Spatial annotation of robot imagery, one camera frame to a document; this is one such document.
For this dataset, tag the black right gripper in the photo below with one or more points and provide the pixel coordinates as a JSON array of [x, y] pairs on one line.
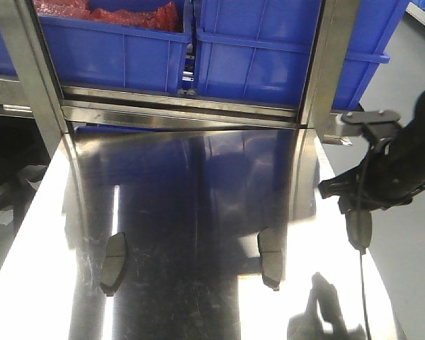
[[394, 175]]

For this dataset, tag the brake pad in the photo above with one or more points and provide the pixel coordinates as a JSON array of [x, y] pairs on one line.
[[359, 229], [271, 258], [114, 264]]

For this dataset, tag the blue bin right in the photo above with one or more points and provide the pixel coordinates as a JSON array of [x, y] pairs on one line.
[[259, 50]]

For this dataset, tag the red mesh packaged parts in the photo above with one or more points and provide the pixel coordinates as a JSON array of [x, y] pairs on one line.
[[165, 18]]

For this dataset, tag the blue bin with red parts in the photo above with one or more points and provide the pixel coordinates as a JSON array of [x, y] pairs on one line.
[[92, 52]]

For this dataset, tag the steel rack frame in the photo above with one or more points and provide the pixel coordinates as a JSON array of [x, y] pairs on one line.
[[53, 107]]

